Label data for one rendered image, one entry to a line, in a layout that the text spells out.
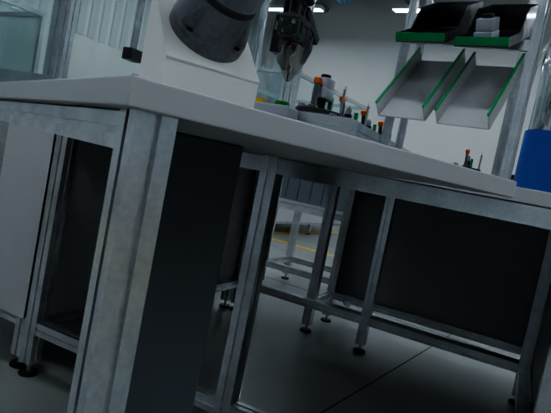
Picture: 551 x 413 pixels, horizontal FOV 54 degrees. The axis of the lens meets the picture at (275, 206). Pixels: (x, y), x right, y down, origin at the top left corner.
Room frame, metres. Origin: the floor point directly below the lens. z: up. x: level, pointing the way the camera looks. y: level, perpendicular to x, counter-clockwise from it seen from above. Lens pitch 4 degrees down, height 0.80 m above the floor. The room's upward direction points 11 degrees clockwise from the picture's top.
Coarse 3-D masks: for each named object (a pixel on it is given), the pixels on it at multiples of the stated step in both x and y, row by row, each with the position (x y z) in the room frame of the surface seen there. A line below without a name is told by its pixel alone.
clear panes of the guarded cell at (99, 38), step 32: (0, 0) 1.89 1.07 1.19; (32, 0) 1.82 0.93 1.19; (64, 0) 1.76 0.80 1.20; (96, 0) 2.48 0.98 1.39; (128, 0) 2.66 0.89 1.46; (0, 32) 1.88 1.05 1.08; (32, 32) 1.81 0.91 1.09; (96, 32) 2.51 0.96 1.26; (128, 32) 2.69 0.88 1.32; (0, 64) 1.87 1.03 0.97; (32, 64) 1.80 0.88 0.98; (96, 64) 2.54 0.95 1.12; (128, 64) 2.73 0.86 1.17
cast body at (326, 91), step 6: (324, 78) 1.56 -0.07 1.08; (330, 78) 1.58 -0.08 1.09; (324, 84) 1.56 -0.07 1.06; (330, 84) 1.57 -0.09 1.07; (312, 90) 1.56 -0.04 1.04; (324, 90) 1.55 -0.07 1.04; (330, 90) 1.57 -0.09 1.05; (318, 96) 1.55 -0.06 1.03; (324, 96) 1.54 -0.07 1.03; (330, 96) 1.58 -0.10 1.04
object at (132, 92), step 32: (0, 96) 0.99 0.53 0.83; (32, 96) 0.79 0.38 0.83; (64, 96) 0.66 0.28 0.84; (96, 96) 0.57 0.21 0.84; (128, 96) 0.50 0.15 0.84; (160, 96) 0.52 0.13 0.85; (192, 96) 0.54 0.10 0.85; (192, 128) 0.70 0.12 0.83; (224, 128) 0.57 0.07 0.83; (256, 128) 0.59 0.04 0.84; (288, 128) 0.62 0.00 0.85; (320, 128) 0.65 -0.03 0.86; (320, 160) 0.95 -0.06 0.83; (352, 160) 0.70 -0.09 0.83; (384, 160) 0.72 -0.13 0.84; (416, 160) 0.76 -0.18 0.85; (480, 192) 0.95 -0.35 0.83; (512, 192) 0.93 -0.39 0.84
